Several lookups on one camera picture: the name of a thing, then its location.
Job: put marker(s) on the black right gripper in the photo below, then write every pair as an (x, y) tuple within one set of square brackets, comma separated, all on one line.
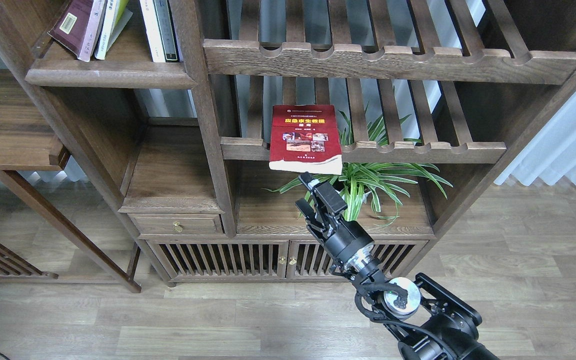
[(326, 222)]

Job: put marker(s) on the maroon book white characters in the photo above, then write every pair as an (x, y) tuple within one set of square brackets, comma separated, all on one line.
[(77, 28)]

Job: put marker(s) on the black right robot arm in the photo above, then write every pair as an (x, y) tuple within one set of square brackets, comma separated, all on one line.
[(429, 322)]

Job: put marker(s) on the green spider plant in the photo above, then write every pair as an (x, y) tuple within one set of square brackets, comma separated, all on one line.
[(359, 180)]

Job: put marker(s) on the red book with photos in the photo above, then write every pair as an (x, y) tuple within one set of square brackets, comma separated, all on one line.
[(305, 138)]

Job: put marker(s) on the dark wooden bookshelf cabinet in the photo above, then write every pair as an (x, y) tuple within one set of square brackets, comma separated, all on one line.
[(184, 142)]

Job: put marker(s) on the brass drawer knob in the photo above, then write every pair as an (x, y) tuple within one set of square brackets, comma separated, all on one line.
[(177, 227)]

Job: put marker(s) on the dark green upright book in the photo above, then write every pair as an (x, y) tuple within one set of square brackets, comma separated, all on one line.
[(166, 29)]

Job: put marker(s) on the white upright book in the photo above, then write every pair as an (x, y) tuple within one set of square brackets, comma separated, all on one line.
[(153, 34)]

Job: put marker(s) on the white green leaning book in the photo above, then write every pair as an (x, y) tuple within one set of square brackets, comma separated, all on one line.
[(114, 21)]

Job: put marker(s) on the white pleated curtain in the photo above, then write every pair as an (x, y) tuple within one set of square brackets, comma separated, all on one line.
[(550, 156)]

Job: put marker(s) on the wooden side table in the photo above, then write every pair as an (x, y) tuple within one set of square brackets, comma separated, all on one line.
[(27, 143)]

